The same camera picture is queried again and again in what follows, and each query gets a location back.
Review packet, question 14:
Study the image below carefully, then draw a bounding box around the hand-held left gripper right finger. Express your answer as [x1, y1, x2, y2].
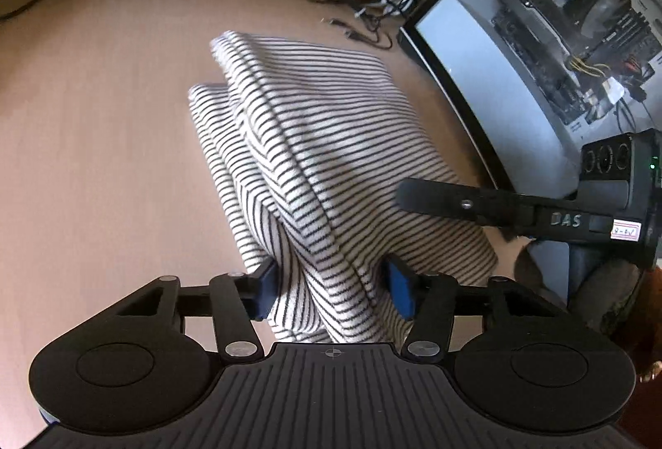
[383, 254, 571, 362]

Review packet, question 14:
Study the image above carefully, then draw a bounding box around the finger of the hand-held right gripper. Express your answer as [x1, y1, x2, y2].
[396, 177, 539, 237]

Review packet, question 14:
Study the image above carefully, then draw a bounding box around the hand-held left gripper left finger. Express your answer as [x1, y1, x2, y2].
[115, 260, 281, 361]

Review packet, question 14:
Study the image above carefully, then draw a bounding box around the beige striped knit garment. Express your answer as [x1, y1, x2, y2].
[187, 31, 500, 345]

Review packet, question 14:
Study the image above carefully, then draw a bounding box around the white glass-sided computer case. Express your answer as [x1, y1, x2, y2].
[397, 0, 662, 202]

